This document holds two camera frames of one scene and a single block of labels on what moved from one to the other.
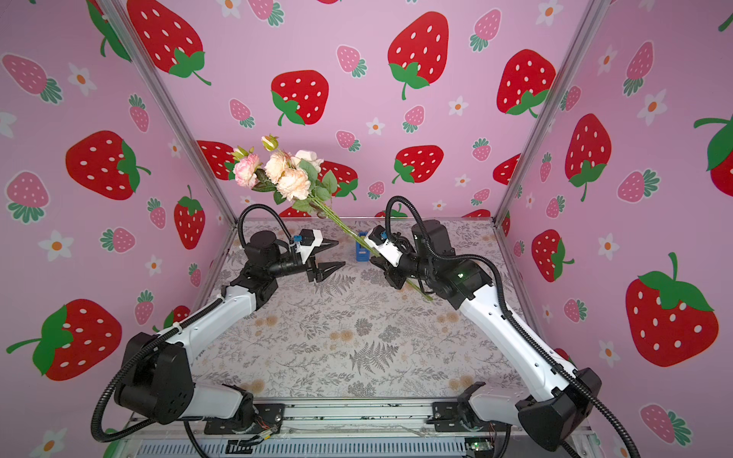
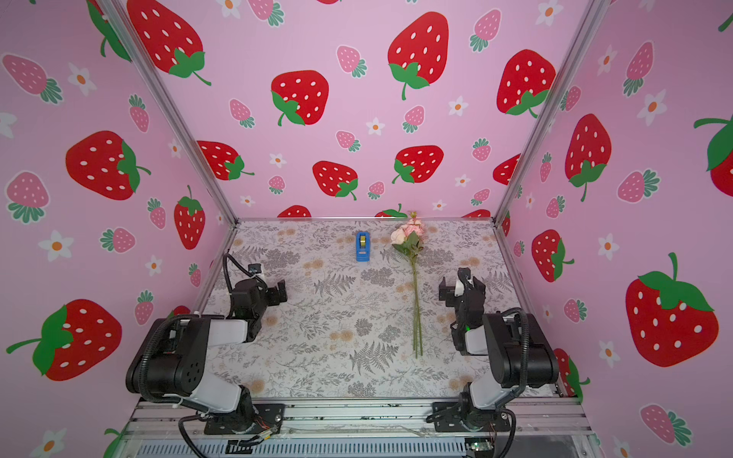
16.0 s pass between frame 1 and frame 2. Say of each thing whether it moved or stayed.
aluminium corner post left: stayed
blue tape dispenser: stayed
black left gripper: moved
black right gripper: moved
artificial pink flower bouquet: moved
